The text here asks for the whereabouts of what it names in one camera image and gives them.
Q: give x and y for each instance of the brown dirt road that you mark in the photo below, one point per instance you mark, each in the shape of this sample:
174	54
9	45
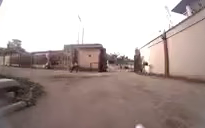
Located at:
116	100

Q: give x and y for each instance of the concrete rubble pile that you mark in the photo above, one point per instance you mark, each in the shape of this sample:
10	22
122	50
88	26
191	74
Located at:
13	93

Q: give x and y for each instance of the beige boundary wall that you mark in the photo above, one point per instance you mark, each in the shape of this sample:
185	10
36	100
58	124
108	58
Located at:
190	50

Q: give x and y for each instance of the low brown wall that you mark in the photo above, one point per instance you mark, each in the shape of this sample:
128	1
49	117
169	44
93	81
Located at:
23	59

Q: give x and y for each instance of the tall thin pole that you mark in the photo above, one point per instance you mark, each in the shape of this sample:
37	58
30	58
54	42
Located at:
82	33

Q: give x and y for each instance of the person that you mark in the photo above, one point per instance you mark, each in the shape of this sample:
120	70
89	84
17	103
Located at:
74	66

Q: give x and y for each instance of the robot's own part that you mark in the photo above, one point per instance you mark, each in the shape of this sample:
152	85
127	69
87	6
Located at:
139	126

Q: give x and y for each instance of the building with dark roof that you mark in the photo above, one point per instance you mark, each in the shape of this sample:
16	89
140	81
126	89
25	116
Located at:
193	6

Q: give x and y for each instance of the dark gate pillar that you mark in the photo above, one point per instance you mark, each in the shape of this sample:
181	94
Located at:
137	60

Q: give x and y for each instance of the tree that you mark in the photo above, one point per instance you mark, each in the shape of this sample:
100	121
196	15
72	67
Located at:
15	45

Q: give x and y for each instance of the small beige building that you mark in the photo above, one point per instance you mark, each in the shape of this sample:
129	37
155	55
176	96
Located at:
88	56

